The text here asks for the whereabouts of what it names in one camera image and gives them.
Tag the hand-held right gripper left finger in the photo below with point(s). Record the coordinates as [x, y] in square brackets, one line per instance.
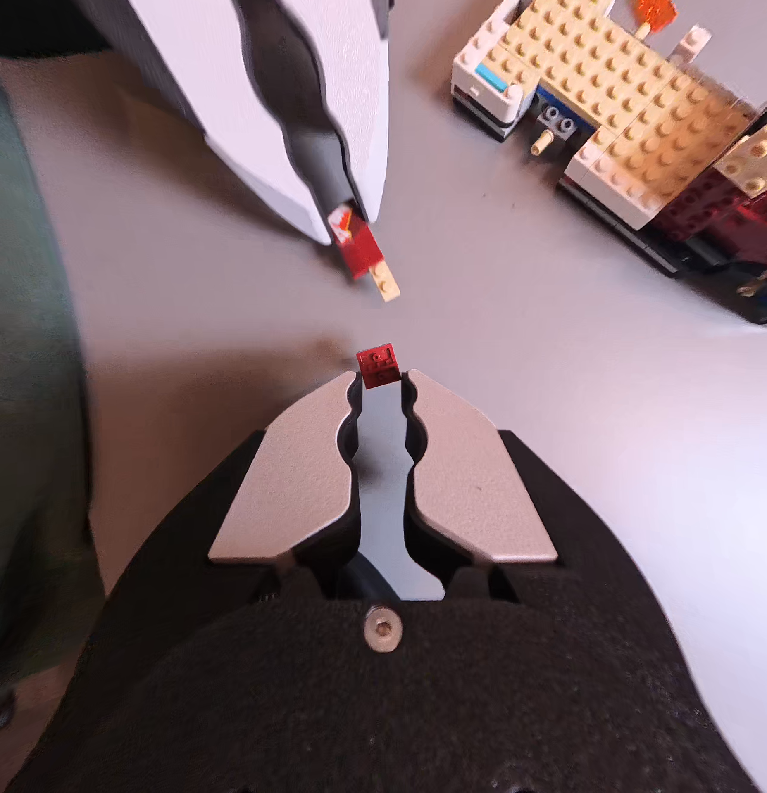
[290, 483]

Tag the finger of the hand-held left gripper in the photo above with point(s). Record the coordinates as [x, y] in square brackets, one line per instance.
[358, 80]
[216, 80]

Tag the black padded cushion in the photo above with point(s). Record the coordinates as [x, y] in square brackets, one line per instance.
[365, 582]
[36, 25]

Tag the dark red curved slope brick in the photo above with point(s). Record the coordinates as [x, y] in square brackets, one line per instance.
[362, 251]

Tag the grey desk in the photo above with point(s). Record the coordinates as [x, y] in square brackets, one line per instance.
[544, 372]

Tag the small dark red brick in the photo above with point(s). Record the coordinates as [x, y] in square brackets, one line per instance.
[377, 365]

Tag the orange transparent studded brick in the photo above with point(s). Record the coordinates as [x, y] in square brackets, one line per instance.
[656, 12]

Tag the tan and dark red brick model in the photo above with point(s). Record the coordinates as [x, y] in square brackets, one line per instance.
[606, 74]

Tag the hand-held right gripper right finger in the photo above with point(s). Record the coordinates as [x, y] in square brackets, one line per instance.
[476, 489]

